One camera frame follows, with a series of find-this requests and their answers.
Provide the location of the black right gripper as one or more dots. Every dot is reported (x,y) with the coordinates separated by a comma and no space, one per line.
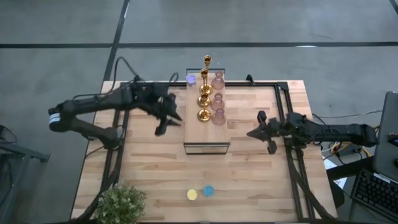
(275,130)

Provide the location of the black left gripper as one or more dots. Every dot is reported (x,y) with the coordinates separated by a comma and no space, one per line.
(161,105)

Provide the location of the short gold candlestick holder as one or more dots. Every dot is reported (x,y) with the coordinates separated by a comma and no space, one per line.
(204,115)

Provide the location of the purple candle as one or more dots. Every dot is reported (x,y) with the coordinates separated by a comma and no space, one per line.
(191,80)

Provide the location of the tallest gold candlestick holder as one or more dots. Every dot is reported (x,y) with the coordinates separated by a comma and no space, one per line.
(206,89)

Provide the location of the pink ribbed glass candle holder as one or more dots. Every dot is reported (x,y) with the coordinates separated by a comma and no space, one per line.
(218,118)
(217,104)
(217,83)

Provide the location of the medium gold candlestick holder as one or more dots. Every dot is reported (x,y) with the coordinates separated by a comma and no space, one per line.
(204,73)

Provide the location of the blue candle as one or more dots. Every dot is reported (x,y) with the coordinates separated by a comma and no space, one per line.
(208,190)

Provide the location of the yellow candle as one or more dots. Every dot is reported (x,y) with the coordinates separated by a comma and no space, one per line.
(192,194)

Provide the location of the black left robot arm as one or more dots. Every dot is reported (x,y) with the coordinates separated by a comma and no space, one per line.
(99,101)

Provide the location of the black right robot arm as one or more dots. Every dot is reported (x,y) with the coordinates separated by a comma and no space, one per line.
(342,133)

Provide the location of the long wooden box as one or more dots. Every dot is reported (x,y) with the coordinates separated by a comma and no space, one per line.
(205,133)

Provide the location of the white paper sheet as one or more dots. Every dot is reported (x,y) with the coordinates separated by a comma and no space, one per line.
(328,163)

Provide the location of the black power adapter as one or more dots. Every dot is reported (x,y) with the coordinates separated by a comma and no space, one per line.
(349,151)

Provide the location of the black desk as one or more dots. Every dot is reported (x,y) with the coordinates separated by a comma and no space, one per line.
(348,169)

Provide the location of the potted plant white flowers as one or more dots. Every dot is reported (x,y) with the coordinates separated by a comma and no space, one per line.
(119,203)

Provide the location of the black keyboard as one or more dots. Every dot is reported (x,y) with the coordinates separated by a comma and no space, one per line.
(373,191)

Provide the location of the grey laptop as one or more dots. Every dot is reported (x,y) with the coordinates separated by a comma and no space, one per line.
(387,140)

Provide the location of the grey metal stand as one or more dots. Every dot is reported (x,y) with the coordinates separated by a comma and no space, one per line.
(25,152)

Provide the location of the black aluminium rig frame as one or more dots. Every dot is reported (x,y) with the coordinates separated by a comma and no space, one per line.
(264,84)

